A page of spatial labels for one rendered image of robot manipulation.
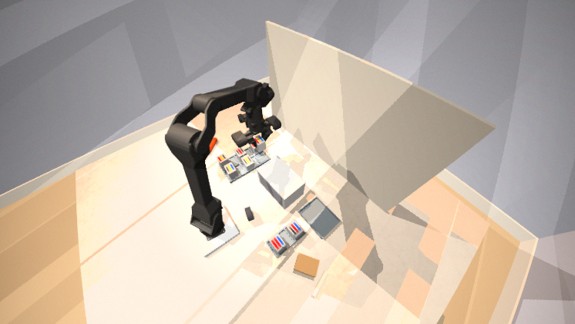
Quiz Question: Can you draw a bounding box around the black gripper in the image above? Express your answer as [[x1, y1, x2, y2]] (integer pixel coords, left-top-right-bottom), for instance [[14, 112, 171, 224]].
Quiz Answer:
[[231, 115, 281, 148]]

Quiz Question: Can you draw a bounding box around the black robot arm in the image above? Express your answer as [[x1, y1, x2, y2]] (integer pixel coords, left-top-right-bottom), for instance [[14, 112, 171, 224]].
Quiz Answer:
[[164, 79, 274, 241]]

